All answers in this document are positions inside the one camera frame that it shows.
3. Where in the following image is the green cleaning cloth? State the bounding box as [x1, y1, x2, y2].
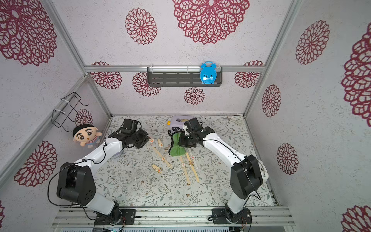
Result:
[168, 130, 186, 157]

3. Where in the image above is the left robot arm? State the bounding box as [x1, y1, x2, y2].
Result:
[54, 119, 150, 221]

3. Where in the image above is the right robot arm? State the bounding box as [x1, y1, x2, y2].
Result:
[178, 118, 269, 217]

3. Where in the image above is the beige watch long right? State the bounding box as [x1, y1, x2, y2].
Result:
[186, 152, 200, 183]

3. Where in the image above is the beige watch folded top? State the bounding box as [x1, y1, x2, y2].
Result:
[157, 138, 164, 148]

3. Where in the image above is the beige watch long centre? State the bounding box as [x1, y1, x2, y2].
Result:
[180, 156, 190, 185]

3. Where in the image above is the beige watch long diagonal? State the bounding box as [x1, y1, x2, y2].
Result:
[152, 147, 173, 169]

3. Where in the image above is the beige watch lower left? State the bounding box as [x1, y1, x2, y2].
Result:
[152, 164, 162, 174]

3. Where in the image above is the purple tissue box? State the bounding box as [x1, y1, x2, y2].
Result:
[167, 116, 193, 133]

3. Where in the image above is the purple pad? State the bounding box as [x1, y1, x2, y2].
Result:
[111, 151, 121, 159]

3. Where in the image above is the cartoon boy plush doll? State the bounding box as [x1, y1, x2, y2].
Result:
[73, 124, 102, 148]

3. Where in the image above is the blue alarm clock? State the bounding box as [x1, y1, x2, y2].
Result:
[200, 61, 217, 85]

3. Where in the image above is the white alarm clock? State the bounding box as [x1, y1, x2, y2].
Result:
[258, 160, 269, 184]

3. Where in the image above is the white strap watch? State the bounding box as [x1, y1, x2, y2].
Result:
[188, 148, 198, 169]

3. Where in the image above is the grey wall shelf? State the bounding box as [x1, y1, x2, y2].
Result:
[147, 67, 223, 88]

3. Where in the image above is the black wire rack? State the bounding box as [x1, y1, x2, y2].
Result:
[51, 92, 88, 133]

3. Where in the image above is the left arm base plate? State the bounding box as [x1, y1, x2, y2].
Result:
[94, 209, 137, 226]

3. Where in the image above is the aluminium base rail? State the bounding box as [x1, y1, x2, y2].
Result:
[51, 206, 296, 228]

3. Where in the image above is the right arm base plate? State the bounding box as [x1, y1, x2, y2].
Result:
[208, 208, 252, 225]

